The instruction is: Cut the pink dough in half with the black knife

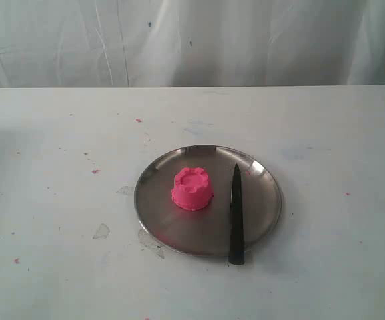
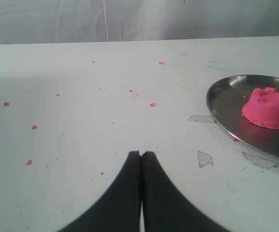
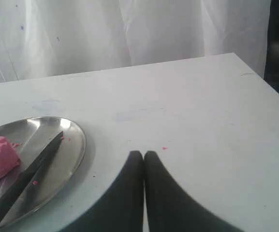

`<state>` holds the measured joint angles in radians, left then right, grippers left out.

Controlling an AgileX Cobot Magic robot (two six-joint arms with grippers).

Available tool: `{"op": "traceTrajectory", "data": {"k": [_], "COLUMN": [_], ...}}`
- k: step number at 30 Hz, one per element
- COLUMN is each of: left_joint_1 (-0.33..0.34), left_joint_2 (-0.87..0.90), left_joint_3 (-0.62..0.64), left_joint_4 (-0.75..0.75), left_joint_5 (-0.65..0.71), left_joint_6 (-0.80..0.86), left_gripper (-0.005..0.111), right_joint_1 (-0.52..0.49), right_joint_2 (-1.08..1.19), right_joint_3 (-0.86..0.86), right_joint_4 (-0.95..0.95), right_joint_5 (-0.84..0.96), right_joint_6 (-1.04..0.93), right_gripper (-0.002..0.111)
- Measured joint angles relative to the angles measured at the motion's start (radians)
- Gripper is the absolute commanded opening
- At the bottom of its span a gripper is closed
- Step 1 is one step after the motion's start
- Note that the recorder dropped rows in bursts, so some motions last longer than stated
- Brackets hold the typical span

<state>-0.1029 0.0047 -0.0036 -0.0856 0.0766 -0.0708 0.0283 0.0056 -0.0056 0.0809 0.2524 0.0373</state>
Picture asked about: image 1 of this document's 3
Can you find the round stainless steel plate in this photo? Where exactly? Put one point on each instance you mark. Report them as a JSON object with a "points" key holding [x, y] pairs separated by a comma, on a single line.
{"points": [[206, 232]]}

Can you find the white backdrop curtain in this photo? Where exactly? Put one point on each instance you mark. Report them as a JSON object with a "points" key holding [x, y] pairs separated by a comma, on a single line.
{"points": [[191, 43]]}

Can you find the pink play dough lump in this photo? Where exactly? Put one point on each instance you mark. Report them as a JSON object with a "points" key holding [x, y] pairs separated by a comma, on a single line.
{"points": [[192, 189]]}

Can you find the black plastic knife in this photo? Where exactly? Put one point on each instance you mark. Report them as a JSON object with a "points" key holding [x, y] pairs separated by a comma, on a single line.
{"points": [[236, 254]]}

